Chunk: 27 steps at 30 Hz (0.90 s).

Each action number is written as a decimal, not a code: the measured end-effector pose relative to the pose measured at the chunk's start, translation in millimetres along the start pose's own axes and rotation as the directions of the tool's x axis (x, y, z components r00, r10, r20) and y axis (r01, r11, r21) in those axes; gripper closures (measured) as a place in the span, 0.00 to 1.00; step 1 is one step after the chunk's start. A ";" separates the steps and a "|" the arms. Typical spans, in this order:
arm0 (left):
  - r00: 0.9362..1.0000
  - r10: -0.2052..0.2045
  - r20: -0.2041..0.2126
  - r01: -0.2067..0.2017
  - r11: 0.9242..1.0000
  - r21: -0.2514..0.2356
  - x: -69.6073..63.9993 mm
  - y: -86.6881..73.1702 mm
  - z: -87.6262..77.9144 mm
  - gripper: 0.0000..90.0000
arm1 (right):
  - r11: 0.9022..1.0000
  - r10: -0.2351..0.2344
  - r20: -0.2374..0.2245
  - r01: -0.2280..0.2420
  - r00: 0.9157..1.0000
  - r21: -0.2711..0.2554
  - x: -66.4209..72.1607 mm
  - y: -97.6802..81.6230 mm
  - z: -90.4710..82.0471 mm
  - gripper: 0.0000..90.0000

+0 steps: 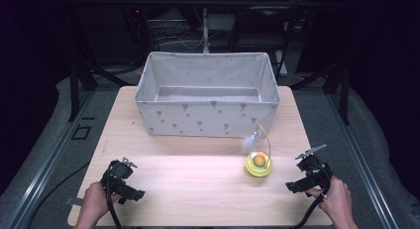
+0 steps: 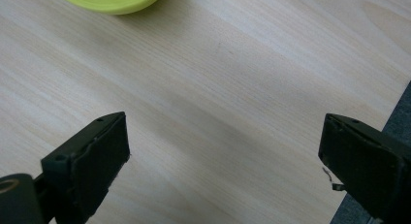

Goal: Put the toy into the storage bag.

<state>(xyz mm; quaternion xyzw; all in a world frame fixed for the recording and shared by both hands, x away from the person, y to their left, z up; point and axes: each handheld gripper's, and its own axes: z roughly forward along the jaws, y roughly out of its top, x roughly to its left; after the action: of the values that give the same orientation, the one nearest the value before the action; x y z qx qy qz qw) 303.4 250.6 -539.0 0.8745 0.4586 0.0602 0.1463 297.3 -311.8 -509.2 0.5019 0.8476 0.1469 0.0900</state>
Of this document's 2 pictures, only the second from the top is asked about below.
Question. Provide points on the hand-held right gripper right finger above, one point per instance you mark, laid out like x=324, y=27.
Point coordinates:
x=365, y=162

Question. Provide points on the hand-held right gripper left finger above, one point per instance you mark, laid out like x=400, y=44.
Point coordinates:
x=87, y=166

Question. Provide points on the lime green plastic plate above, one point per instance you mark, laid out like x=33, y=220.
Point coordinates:
x=111, y=0

